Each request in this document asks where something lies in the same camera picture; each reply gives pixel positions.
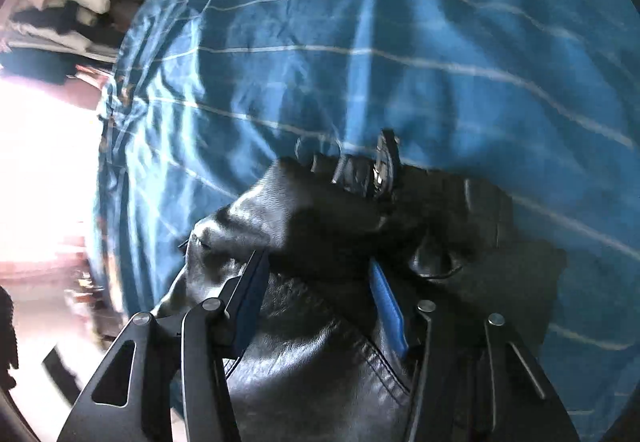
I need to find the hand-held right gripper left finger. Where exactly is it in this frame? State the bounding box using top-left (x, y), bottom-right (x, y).
top-left (56, 249), bottom-right (272, 442)

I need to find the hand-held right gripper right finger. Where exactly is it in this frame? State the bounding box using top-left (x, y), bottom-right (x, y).
top-left (368, 258), bottom-right (582, 442)

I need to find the black leather jacket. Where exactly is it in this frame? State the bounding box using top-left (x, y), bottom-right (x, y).
top-left (150, 129), bottom-right (569, 442)

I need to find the clothes rack with piled clothes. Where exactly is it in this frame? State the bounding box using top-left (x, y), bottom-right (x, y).
top-left (0, 0), bottom-right (157, 86)

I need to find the blue striped bed sheet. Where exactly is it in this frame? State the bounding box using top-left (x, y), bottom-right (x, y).
top-left (91, 0), bottom-right (640, 430)

